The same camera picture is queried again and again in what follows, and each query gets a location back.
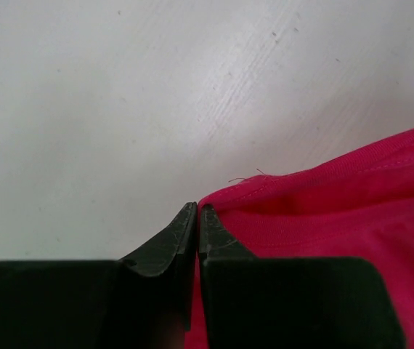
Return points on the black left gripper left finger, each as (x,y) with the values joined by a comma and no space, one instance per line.
(142,300)

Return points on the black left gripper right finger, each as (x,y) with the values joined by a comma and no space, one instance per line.
(297,302)

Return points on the red t shirt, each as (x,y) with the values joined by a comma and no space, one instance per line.
(360,204)

